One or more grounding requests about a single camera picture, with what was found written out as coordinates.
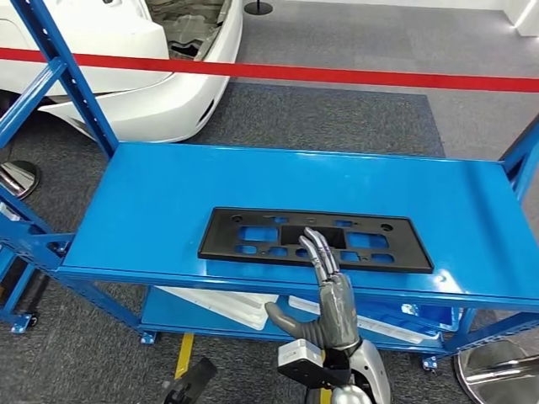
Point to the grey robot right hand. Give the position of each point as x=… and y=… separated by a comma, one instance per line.
x=337, y=312

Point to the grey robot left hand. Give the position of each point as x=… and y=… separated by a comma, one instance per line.
x=189, y=385

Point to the black plastic perforated panel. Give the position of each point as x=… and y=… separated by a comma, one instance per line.
x=412, y=254

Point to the red barrier belt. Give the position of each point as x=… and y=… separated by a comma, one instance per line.
x=294, y=72

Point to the white car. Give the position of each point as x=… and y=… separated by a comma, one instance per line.
x=126, y=111

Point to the black stanchion base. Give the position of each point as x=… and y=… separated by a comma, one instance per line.
x=257, y=8

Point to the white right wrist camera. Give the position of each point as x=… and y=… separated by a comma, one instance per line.
x=294, y=354

